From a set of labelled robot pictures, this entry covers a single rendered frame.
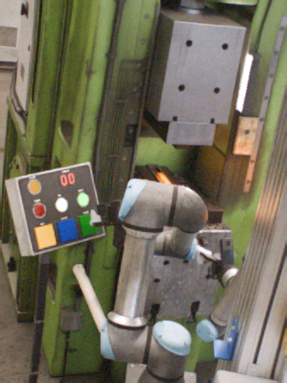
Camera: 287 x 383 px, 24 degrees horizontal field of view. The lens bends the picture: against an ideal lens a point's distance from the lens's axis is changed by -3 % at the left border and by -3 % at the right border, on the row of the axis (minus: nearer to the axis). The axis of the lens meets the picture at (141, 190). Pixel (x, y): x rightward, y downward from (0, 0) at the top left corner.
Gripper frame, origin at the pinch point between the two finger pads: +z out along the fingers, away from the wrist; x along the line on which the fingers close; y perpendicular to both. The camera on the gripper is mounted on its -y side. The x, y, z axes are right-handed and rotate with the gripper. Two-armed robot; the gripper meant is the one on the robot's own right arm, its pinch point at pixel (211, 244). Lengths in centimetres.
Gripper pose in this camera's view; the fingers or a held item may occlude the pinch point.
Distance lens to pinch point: 263.2
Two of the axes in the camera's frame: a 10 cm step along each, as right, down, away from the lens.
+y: -1.5, 9.0, 4.1
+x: 9.4, 0.0, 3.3
